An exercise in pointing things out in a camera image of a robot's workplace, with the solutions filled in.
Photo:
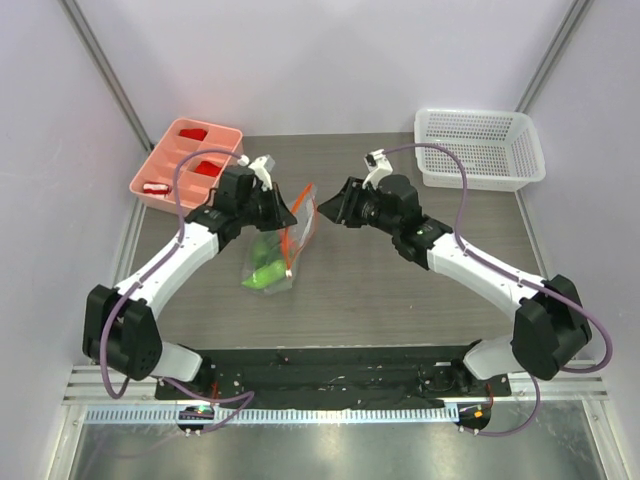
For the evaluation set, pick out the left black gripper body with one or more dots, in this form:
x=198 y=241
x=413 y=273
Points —
x=262 y=209

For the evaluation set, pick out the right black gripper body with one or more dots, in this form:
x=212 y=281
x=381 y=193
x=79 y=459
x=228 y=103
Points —
x=353 y=203

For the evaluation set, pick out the green fake pepper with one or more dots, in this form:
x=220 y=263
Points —
x=266 y=248

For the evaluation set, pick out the clear orange zip top bag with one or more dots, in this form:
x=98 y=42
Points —
x=295 y=239

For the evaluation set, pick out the green fake pea pod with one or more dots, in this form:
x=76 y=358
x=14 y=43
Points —
x=266 y=275

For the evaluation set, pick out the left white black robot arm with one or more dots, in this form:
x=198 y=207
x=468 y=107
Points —
x=120 y=326

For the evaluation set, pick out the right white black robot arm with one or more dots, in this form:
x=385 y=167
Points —
x=548 y=330

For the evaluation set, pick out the red fake food middle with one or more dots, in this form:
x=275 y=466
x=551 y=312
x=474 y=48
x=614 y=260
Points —
x=208 y=168

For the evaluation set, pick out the red fake food top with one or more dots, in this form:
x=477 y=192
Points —
x=196 y=134

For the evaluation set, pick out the red white fake food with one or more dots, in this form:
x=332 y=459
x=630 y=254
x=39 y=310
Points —
x=156 y=189

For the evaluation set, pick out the pink compartment tray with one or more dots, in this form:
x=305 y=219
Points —
x=174 y=159

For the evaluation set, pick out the white perforated plastic basket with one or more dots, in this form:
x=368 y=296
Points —
x=500 y=150

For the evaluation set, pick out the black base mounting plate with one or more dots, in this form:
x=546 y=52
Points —
x=449 y=355

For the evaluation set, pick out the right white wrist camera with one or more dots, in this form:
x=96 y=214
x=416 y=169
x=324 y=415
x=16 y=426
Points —
x=378 y=167

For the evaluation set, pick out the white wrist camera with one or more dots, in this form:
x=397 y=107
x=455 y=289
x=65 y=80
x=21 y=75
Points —
x=378 y=167
x=262 y=167

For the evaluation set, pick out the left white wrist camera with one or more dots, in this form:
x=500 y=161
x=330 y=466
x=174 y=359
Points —
x=262 y=167

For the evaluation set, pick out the white slotted cable duct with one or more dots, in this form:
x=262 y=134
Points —
x=185 y=414

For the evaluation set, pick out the aluminium frame rail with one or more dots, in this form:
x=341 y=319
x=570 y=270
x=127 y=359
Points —
x=327 y=387

